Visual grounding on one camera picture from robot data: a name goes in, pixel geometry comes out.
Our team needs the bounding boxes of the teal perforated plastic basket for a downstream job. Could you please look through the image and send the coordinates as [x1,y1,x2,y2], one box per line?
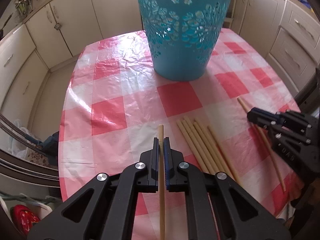
[138,0,231,81]

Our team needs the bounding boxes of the beige kitchen base cabinets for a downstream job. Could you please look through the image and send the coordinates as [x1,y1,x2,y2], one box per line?
[0,0,320,131]

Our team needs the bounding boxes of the red white checkered tablecloth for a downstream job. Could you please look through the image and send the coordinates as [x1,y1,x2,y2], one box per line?
[57,28,304,240]

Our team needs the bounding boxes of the wooden chopstick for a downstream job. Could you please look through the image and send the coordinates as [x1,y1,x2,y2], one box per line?
[237,96,286,193]
[193,118,233,178]
[158,125,165,240]
[176,120,209,173]
[193,133,215,174]
[183,115,215,168]
[208,125,242,186]

